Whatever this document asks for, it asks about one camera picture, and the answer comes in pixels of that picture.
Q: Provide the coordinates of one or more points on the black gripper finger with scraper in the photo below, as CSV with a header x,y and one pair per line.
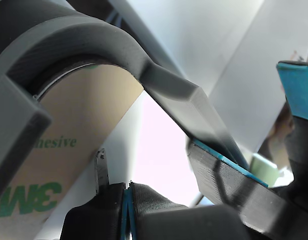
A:
x,y
93,220

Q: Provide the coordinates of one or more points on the pile of peeled film scraps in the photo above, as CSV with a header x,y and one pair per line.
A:
x,y
281,125

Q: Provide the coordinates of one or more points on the pale green object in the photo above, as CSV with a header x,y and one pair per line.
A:
x,y
264,170

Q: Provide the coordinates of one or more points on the white cardboard box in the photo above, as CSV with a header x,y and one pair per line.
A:
x,y
256,75

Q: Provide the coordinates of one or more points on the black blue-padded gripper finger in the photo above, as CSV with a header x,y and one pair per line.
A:
x,y
219,180
301,95

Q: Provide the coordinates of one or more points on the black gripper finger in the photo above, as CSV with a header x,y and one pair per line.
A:
x,y
153,215

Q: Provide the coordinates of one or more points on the grey tape dispenser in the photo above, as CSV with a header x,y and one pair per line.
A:
x,y
93,37

